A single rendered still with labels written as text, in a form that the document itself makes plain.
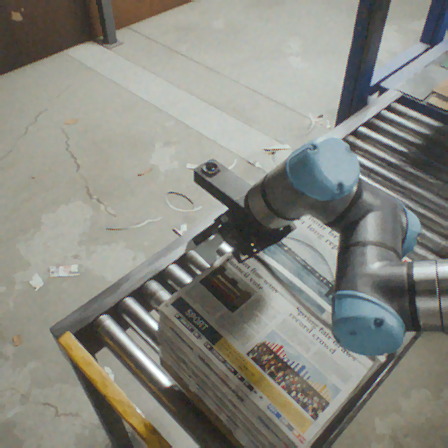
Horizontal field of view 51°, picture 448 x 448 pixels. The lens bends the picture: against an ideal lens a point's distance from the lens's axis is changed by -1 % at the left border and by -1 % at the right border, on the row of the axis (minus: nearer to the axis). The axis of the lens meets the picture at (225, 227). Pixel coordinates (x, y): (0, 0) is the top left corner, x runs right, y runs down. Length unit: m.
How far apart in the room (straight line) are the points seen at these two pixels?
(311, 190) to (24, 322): 1.70
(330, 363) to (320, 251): 0.20
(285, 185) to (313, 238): 0.27
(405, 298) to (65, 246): 1.95
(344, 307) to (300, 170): 0.16
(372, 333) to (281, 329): 0.24
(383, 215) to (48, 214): 2.07
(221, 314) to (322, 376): 0.17
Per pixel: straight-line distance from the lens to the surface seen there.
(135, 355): 0.99
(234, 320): 0.72
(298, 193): 0.56
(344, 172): 0.56
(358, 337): 0.52
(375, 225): 0.58
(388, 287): 0.51
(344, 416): 0.94
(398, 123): 1.63
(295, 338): 0.72
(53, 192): 2.61
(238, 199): 0.69
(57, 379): 1.94
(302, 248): 0.81
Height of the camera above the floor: 1.66
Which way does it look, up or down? 47 degrees down
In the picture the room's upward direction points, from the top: straight up
